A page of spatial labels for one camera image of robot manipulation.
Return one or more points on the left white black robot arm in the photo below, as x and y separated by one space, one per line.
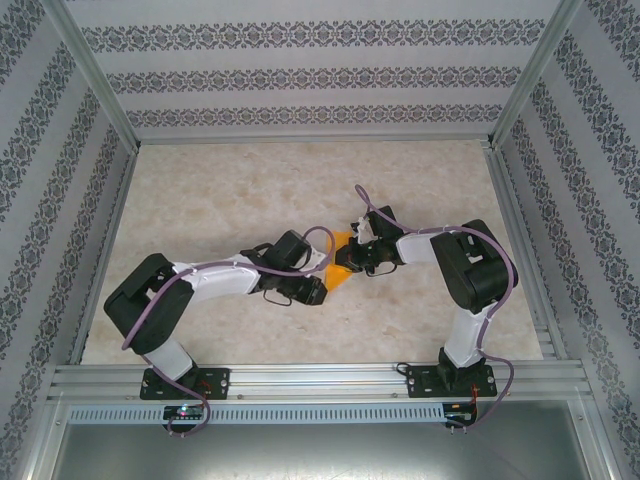
175 357

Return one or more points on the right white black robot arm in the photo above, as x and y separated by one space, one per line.
465 335

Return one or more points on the long aluminium mounting rail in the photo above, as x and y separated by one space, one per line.
310 380

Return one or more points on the aluminium side rail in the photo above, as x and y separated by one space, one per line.
509 200
107 250

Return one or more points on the grey sheet metal tray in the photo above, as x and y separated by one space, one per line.
320 455

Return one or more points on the aluminium frame post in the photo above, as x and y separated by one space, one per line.
533 75
97 80

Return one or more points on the thin aluminium back rail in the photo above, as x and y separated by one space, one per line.
310 141

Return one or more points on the orange cloth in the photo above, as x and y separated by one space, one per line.
336 277

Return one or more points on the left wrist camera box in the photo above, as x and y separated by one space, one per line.
316 256

